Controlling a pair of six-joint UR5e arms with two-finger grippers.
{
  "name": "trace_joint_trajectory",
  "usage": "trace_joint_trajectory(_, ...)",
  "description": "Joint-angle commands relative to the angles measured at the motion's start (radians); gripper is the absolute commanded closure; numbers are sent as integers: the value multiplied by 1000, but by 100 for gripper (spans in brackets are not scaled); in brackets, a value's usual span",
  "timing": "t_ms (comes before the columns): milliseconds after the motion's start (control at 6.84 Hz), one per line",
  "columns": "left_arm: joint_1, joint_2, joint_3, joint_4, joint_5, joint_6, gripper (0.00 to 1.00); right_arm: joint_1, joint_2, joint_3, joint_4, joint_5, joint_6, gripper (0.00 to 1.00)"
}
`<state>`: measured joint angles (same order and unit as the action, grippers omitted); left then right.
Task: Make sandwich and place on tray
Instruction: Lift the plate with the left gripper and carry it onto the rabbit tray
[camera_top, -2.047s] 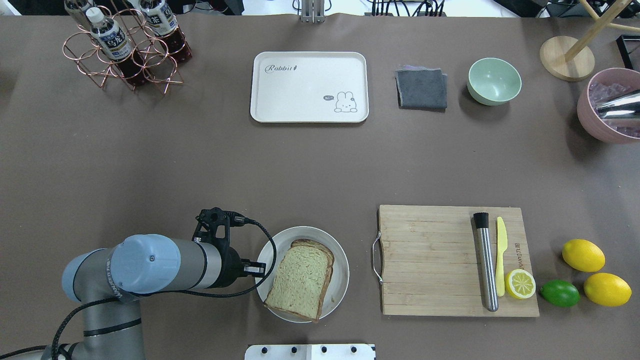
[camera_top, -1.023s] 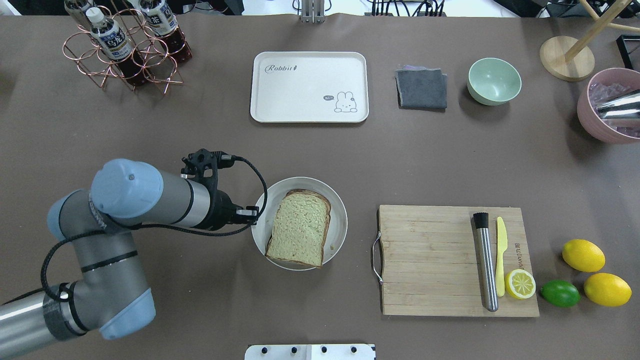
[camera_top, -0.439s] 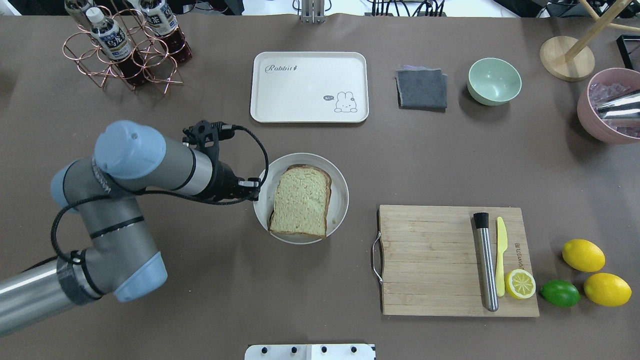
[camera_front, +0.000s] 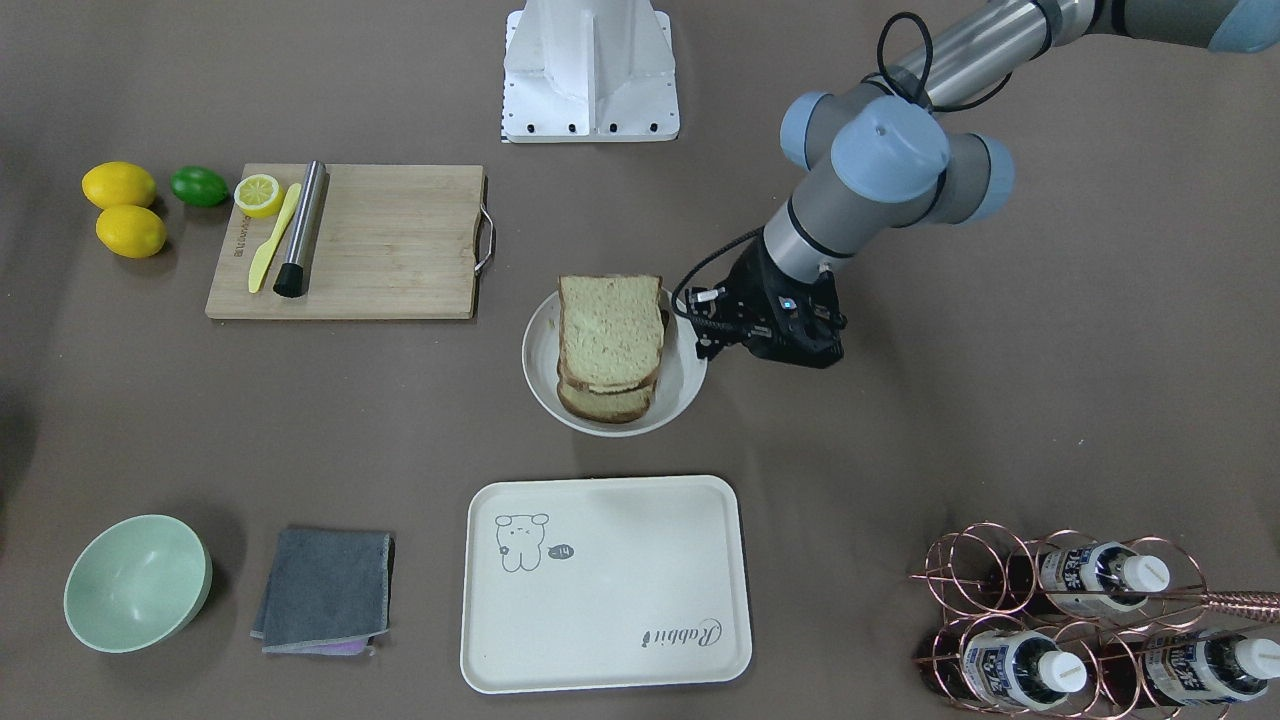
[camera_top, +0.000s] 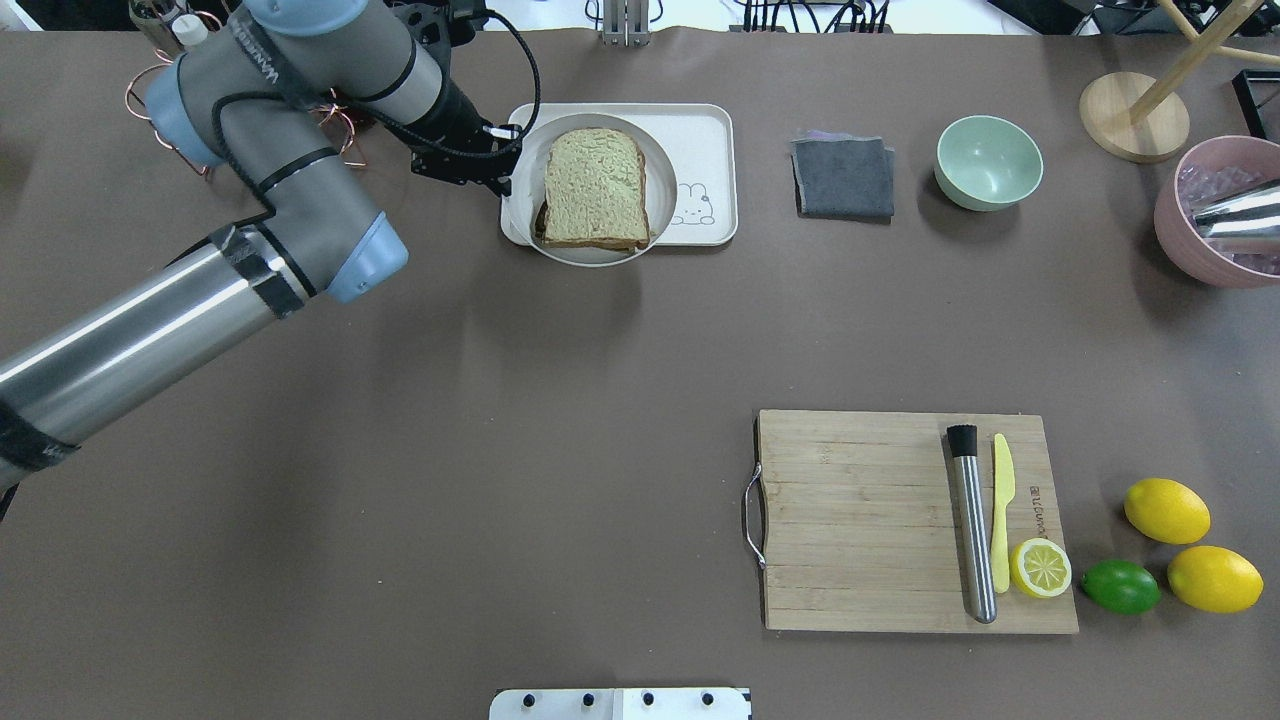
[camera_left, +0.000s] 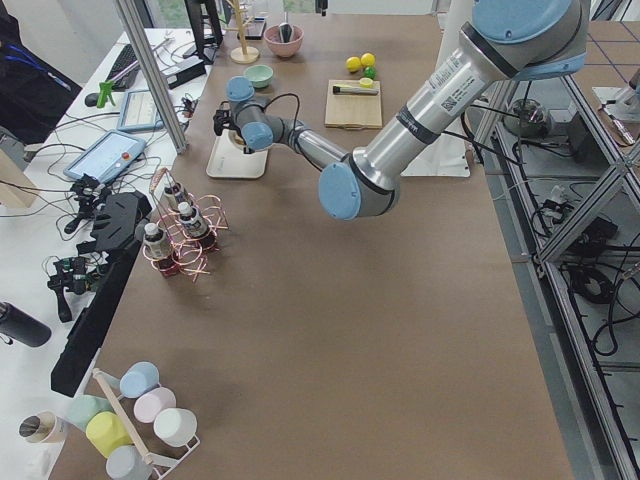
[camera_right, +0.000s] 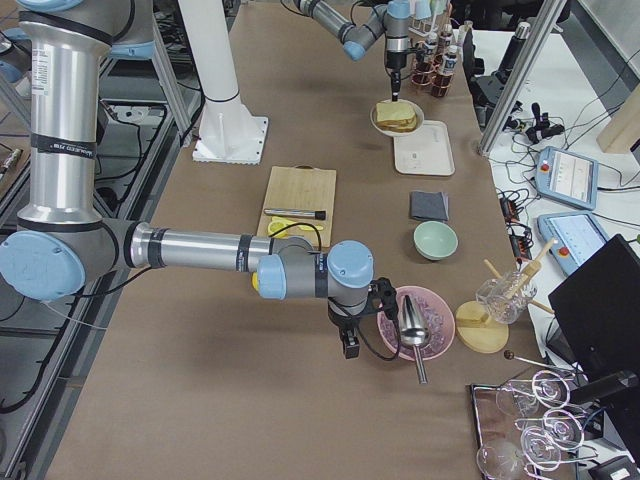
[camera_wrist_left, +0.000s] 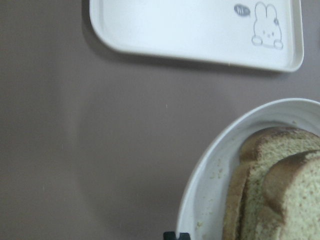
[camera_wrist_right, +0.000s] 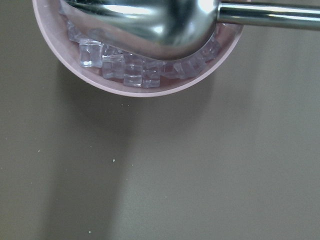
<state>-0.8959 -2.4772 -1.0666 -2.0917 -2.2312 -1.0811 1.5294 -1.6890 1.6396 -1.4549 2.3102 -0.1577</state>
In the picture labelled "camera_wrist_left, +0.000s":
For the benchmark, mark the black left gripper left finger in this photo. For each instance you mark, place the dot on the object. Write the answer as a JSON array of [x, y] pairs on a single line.
[[169, 235]]

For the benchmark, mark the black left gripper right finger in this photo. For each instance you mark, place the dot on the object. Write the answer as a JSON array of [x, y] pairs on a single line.
[[184, 236]]

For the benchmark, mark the bread slice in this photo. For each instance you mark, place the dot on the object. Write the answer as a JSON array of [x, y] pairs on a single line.
[[291, 199], [257, 155]]

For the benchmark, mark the white rabbit tray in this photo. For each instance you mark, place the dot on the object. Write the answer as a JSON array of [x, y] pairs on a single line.
[[261, 34]]

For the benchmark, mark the white round plate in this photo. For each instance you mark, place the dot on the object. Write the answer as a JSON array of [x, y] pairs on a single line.
[[202, 209]]

